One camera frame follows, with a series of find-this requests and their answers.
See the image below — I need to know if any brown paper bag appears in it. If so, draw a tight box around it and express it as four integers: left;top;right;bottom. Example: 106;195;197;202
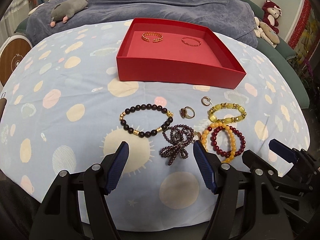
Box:
0;98;7;120

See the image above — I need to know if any dark blue velvet blanket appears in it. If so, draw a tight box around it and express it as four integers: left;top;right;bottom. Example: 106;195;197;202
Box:
26;0;258;48

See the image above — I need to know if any dark bead gold bracelet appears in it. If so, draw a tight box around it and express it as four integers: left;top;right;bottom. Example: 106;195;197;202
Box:
120;103;174;138

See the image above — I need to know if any red monkey plush toy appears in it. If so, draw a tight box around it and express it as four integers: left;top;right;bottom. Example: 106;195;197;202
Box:
262;0;282;34

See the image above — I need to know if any purple garnet bead strand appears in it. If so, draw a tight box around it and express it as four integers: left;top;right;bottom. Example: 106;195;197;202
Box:
159;124;195;166

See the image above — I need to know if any yellow cat-eye stone bracelet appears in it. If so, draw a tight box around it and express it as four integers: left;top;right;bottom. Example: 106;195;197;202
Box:
208;102;247;124

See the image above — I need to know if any blue planet print sheet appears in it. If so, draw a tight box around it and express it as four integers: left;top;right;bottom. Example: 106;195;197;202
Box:
1;21;310;231

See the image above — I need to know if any dark red bead bracelet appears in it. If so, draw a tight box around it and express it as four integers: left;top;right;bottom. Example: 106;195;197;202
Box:
207;126;247;158

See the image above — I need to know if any grey mouse plush toy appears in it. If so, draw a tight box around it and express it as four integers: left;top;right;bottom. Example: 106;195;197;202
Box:
50;0;88;28

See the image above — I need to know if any red cardboard box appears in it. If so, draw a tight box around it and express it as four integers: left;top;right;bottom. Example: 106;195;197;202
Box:
116;18;246;89

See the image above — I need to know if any beige cookie plush toy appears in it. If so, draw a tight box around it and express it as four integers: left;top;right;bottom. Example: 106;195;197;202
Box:
254;16;280;48

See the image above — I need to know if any orange yellow bead bracelet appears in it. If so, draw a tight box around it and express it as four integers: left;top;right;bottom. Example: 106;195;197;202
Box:
201;121;237;164

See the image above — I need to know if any gold hoop earring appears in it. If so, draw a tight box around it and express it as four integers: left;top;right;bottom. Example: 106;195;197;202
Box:
201;96;212;106

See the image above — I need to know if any round wooden white device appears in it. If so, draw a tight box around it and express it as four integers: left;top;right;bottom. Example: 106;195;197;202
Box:
0;35;33;86

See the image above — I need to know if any rose gold thin bangle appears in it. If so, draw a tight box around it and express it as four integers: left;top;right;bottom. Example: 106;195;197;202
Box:
181;37;201;47

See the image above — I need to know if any gold ring red stone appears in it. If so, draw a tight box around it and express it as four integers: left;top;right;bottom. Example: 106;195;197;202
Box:
180;106;195;119

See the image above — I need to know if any gold chain bangle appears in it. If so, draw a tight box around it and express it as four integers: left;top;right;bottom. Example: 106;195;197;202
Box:
142;32;163;43

